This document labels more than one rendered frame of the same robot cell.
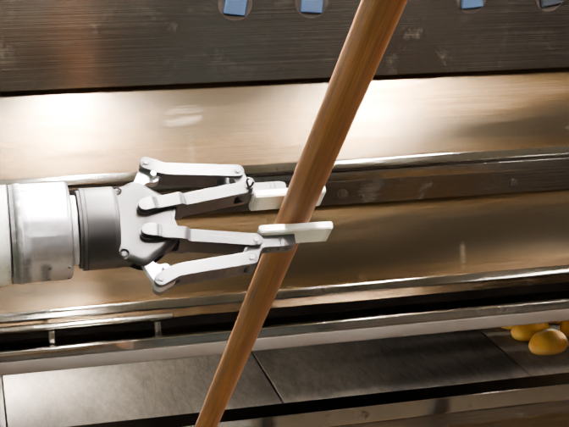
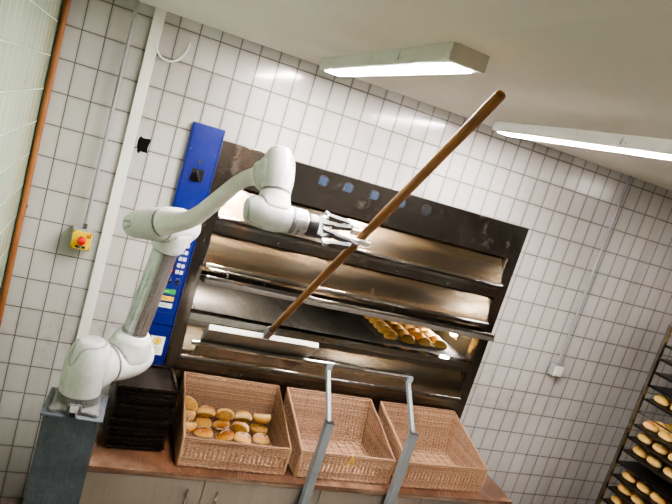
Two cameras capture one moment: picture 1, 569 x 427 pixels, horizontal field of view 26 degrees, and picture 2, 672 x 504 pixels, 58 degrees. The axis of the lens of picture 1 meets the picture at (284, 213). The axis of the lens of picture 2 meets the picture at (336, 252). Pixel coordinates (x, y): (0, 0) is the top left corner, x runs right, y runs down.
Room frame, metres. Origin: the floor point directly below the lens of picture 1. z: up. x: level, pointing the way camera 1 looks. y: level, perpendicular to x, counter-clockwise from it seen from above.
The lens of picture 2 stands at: (-0.94, 0.31, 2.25)
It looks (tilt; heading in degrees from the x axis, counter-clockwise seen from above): 10 degrees down; 353
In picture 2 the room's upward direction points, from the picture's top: 17 degrees clockwise
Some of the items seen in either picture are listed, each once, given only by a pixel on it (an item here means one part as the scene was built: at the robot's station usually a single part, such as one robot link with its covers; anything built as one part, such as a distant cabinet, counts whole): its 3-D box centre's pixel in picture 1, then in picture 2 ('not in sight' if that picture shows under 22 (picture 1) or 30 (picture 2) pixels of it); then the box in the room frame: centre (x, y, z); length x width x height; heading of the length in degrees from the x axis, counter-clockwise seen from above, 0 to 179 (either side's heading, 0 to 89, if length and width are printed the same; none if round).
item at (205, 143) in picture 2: not in sight; (152, 273); (3.10, 0.96, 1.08); 1.93 x 0.16 x 2.15; 15
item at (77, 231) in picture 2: not in sight; (82, 238); (2.04, 1.15, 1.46); 0.10 x 0.07 x 0.10; 105
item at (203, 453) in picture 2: not in sight; (232, 421); (2.06, 0.21, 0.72); 0.56 x 0.49 x 0.28; 104
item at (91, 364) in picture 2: not in sight; (88, 364); (1.35, 0.82, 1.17); 0.18 x 0.16 x 0.22; 147
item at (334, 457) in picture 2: not in sight; (335, 434); (2.21, -0.37, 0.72); 0.56 x 0.49 x 0.28; 105
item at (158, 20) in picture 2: not in sight; (104, 243); (2.10, 1.05, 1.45); 0.05 x 0.02 x 2.30; 105
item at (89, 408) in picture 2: not in sight; (77, 399); (1.32, 0.83, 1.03); 0.22 x 0.18 x 0.06; 11
